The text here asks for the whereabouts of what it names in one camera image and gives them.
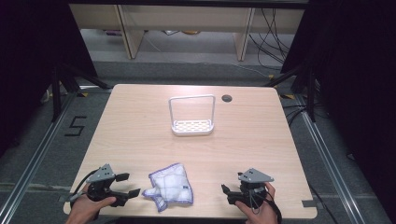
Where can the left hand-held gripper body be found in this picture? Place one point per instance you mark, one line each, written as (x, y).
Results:
(101, 177)

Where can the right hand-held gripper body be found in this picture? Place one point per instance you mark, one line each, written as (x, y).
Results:
(253, 177)

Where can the white cloth with purple trim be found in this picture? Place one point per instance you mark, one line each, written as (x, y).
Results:
(171, 185)

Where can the person's left hand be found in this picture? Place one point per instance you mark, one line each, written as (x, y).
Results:
(85, 210)

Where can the person's right hand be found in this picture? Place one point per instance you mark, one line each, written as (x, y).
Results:
(261, 214)

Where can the black metal stand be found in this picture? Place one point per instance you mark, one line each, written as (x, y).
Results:
(56, 93)
(311, 93)

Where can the black curtain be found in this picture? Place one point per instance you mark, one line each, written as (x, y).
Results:
(358, 77)
(31, 62)

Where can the pale wooden bench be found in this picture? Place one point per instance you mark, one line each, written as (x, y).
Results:
(134, 18)

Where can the aluminium floor rail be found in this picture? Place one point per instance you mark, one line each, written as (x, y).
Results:
(34, 161)
(330, 161)

